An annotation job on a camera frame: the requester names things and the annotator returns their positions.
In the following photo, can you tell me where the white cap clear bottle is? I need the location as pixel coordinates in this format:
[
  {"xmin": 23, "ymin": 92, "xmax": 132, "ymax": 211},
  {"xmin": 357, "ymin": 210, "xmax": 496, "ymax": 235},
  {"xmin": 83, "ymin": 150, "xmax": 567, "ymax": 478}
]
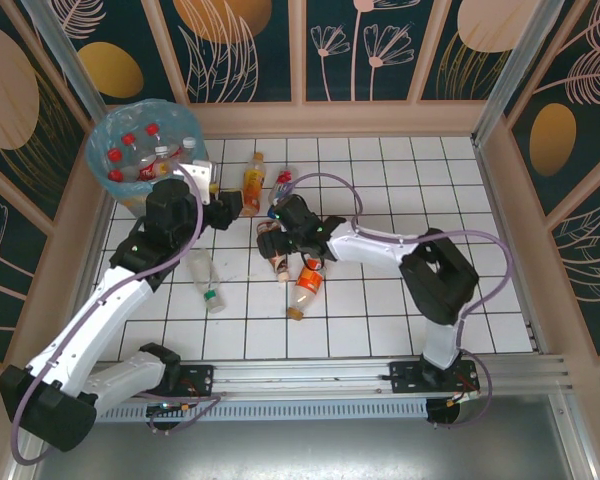
[{"xmin": 172, "ymin": 137, "xmax": 199, "ymax": 164}]

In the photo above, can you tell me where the brown label plastic bottle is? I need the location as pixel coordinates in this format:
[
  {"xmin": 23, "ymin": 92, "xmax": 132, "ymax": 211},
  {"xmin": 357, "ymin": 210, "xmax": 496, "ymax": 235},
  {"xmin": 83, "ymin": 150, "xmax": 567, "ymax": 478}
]
[{"xmin": 256, "ymin": 221, "xmax": 292, "ymax": 285}]

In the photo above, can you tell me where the orange label plastic bottle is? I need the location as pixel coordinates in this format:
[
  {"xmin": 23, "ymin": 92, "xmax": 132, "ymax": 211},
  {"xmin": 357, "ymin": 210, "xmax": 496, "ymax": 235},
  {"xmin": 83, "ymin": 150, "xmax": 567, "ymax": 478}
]
[{"xmin": 285, "ymin": 259, "xmax": 329, "ymax": 321}]

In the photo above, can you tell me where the aluminium frame post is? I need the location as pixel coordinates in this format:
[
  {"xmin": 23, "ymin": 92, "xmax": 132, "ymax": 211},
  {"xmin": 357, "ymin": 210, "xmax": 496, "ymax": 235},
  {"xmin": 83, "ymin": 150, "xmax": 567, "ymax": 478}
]
[
  {"xmin": 22, "ymin": 0, "xmax": 109, "ymax": 119},
  {"xmin": 469, "ymin": 0, "xmax": 579, "ymax": 149}
]

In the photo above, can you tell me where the white cap red label bottle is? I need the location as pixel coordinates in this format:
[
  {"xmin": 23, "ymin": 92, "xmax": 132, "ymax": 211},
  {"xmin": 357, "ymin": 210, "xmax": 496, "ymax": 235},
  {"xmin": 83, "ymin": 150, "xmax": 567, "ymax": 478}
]
[{"xmin": 137, "ymin": 144, "xmax": 174, "ymax": 182}]

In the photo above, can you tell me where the white slotted cable duct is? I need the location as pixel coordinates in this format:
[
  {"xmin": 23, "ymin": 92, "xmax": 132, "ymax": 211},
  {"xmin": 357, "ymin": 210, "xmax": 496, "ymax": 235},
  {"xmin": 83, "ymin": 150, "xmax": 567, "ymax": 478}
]
[{"xmin": 97, "ymin": 397, "xmax": 430, "ymax": 424}]

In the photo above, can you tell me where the grey translucent waste bin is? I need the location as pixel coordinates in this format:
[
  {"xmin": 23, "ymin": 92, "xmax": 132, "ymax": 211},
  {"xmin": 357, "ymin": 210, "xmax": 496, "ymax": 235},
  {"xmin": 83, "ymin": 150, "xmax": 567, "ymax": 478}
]
[{"xmin": 86, "ymin": 98, "xmax": 207, "ymax": 221}]

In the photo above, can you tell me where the yellow orange juice bottle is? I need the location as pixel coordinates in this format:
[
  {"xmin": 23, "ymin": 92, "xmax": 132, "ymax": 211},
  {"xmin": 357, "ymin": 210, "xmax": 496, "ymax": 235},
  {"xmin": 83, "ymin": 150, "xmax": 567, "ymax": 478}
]
[{"xmin": 240, "ymin": 151, "xmax": 267, "ymax": 217}]

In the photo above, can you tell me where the clear bottle green cap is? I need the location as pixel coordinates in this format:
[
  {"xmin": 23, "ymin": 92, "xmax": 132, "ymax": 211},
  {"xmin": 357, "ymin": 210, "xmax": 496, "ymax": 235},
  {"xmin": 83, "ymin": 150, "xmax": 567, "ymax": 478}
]
[{"xmin": 186, "ymin": 247, "xmax": 228, "ymax": 315}]

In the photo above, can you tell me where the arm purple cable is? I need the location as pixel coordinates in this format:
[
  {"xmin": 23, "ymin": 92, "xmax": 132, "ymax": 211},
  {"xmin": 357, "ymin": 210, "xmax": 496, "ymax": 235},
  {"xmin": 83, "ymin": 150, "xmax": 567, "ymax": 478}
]
[
  {"xmin": 271, "ymin": 172, "xmax": 512, "ymax": 431},
  {"xmin": 9, "ymin": 162, "xmax": 226, "ymax": 469}
]

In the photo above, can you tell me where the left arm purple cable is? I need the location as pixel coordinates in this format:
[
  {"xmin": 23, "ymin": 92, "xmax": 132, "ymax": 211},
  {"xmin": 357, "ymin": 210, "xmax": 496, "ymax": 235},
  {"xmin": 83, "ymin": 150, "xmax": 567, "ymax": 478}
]
[{"xmin": 9, "ymin": 162, "xmax": 226, "ymax": 469}]

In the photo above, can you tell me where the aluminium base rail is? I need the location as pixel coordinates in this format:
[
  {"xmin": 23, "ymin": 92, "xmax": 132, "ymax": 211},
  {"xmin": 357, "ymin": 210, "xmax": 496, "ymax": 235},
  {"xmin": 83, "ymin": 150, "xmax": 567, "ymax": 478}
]
[{"xmin": 94, "ymin": 355, "xmax": 566, "ymax": 399}]

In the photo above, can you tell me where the blue label clear bottle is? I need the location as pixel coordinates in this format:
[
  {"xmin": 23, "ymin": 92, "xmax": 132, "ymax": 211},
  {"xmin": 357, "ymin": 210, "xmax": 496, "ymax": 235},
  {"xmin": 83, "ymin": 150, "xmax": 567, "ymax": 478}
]
[{"xmin": 268, "ymin": 164, "xmax": 301, "ymax": 206}]

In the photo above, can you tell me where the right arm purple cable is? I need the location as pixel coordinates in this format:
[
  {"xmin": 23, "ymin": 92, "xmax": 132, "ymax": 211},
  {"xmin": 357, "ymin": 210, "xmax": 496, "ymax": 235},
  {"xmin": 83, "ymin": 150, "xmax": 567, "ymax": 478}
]
[{"xmin": 271, "ymin": 172, "xmax": 512, "ymax": 431}]

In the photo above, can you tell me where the small circuit board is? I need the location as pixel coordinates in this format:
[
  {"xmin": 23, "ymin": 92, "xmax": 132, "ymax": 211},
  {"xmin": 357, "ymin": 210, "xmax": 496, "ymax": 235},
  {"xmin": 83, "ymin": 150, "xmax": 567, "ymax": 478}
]
[
  {"xmin": 444, "ymin": 387, "xmax": 481, "ymax": 406},
  {"xmin": 147, "ymin": 399, "xmax": 196, "ymax": 419}
]

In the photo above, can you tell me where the grey metal sheet panel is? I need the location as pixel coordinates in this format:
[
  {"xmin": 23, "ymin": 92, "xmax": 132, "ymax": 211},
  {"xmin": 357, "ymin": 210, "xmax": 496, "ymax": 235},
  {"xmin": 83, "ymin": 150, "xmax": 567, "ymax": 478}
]
[{"xmin": 9, "ymin": 394, "xmax": 596, "ymax": 480}]

